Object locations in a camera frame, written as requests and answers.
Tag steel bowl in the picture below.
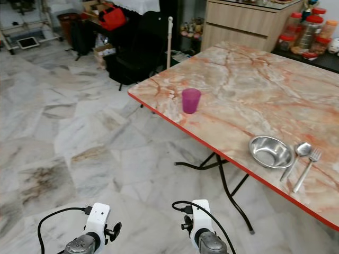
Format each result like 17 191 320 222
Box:
249 135 295 170

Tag purple plastic cup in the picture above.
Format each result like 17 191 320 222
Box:
182 88 202 114

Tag steel fork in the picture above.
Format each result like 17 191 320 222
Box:
292 148 322 194

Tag steel spoon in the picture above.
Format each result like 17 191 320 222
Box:
280 142 313 183

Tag marble folding table red edge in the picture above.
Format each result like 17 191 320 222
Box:
128 41 339 235

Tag small printed cardboard box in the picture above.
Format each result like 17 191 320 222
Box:
93 43 115 69

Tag black chair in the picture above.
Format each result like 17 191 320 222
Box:
105 12 170 86

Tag black bag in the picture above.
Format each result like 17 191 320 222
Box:
70 20 97 60

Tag small ornament cluster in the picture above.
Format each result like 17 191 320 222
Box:
180 17 204 40

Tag black TV console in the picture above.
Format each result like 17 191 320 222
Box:
273 49 339 74

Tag white framed tablet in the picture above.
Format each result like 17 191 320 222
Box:
17 36 40 50

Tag small red lidded jar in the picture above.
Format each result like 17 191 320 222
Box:
278 34 295 52
311 37 330 55

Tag light wooden cabinet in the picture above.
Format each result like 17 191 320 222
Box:
201 0 305 52

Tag brown waste bin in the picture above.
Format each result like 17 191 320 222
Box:
58 13 81 48

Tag red bag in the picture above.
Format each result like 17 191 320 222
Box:
99 6 127 31

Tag open cardboard box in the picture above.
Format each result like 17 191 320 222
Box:
82 0 115 22

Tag white lace tablecloth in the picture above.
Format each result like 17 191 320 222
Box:
111 0 160 15

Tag tall red lidded jar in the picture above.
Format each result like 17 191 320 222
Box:
298 15 324 51

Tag white round figurine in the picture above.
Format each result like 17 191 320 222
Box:
328 38 339 55

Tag orange lidded plastic jar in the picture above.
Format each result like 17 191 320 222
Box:
322 20 338 42

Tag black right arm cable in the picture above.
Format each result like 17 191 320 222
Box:
172 200 237 254

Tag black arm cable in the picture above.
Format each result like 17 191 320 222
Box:
172 200 237 254
37 206 92 254

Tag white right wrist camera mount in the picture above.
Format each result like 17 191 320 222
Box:
190 199 213 246

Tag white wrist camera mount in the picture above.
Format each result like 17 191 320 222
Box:
84 203 111 248
190 199 213 246

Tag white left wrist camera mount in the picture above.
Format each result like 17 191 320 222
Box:
84 203 111 248

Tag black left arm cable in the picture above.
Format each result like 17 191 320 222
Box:
37 206 92 254

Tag white stick handle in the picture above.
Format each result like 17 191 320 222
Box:
166 16 174 70

